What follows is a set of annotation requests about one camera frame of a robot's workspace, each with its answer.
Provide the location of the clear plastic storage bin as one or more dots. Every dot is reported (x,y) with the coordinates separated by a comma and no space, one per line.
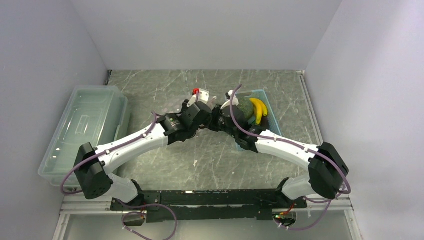
(94,114)

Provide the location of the light blue plastic basket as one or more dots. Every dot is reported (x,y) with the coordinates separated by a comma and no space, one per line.
(260,94)

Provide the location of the green netted melon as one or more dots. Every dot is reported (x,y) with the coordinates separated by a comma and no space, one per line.
(246,107)

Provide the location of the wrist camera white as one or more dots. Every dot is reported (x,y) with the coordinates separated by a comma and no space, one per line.
(199,95)
(231,99)

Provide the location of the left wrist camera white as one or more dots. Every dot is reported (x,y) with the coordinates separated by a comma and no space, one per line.
(199,95)

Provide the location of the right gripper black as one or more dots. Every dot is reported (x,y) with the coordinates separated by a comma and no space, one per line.
(217,112)

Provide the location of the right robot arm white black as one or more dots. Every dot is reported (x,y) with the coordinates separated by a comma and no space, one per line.
(325,169)

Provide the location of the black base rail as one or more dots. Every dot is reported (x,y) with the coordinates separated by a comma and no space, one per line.
(259,204)

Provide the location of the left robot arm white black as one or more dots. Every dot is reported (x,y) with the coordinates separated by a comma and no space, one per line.
(95,166)

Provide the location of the yellow banana bunch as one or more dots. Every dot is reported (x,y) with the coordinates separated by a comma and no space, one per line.
(260,110)

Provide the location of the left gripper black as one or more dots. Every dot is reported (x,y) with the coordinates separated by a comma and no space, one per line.
(185,108)

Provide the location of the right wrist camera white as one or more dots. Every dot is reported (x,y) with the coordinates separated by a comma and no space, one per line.
(231,99)

